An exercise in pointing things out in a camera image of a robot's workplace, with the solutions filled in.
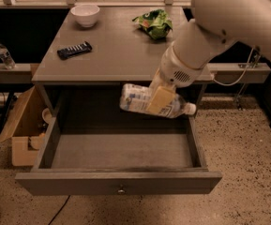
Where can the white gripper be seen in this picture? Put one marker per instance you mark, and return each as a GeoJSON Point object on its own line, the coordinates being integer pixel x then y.
{"type": "Point", "coordinates": [174, 69]}

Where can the clear blue-label plastic bottle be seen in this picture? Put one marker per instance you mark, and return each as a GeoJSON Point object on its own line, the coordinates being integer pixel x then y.
{"type": "Point", "coordinates": [134, 98]}

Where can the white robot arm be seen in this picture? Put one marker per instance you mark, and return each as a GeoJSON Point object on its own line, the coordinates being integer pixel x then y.
{"type": "Point", "coordinates": [215, 27]}

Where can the open grey top drawer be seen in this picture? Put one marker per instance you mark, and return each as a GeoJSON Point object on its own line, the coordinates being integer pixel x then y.
{"type": "Point", "coordinates": [93, 148]}

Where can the metal drawer knob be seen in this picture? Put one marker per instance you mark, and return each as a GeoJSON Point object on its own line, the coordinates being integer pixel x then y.
{"type": "Point", "coordinates": [121, 190]}

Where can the small clear water bottle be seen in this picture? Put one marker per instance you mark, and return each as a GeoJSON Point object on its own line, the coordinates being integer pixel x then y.
{"type": "Point", "coordinates": [6, 57]}

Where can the grey side ledge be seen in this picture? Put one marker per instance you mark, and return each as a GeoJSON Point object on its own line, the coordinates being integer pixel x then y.
{"type": "Point", "coordinates": [223, 73]}

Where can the green chip bag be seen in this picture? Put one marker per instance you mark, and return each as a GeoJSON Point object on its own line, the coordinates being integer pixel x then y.
{"type": "Point", "coordinates": [156, 23]}

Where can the grey wooden cabinet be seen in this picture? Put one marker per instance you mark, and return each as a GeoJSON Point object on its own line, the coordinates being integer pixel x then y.
{"type": "Point", "coordinates": [121, 52]}

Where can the dark blue snack bar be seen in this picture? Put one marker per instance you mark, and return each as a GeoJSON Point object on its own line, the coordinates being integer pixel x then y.
{"type": "Point", "coordinates": [74, 50]}

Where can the white ceramic bowl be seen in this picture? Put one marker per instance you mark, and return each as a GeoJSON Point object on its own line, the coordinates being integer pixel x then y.
{"type": "Point", "coordinates": [85, 15]}

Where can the white cup in box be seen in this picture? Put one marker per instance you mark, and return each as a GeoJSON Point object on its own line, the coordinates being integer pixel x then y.
{"type": "Point", "coordinates": [46, 115]}

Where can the cardboard box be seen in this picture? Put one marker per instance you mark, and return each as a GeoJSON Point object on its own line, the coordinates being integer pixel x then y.
{"type": "Point", "coordinates": [24, 128]}

